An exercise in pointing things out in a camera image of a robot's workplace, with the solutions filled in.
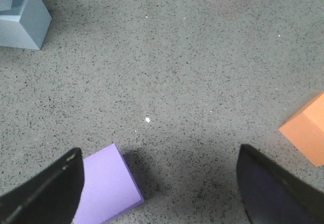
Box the orange foam cube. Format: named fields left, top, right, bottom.
left=279, top=93, right=323, bottom=166

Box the light purple foam cube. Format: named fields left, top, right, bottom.
left=73, top=144, right=144, bottom=224

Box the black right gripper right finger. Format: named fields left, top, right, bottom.
left=236, top=144, right=323, bottom=223

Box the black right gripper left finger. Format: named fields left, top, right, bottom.
left=1, top=148, right=84, bottom=223

